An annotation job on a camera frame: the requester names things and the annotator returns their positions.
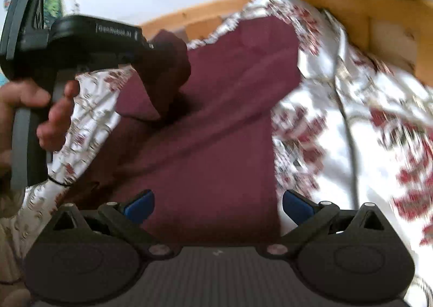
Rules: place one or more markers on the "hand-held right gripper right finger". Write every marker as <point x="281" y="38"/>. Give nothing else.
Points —
<point x="297" y="207"/>

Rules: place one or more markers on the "wooden bed frame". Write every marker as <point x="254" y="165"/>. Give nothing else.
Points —
<point x="382" y="19"/>

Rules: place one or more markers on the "white floral printed bedspread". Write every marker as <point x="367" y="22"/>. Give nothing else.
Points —
<point x="365" y="144"/>

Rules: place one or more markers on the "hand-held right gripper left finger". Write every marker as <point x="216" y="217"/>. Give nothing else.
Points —
<point x="140" y="208"/>

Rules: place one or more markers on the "maroon cloth garment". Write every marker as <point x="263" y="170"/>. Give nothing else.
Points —
<point x="216" y="131"/>

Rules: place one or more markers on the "person's left hand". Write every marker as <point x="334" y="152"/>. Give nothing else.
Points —
<point x="57" y="117"/>

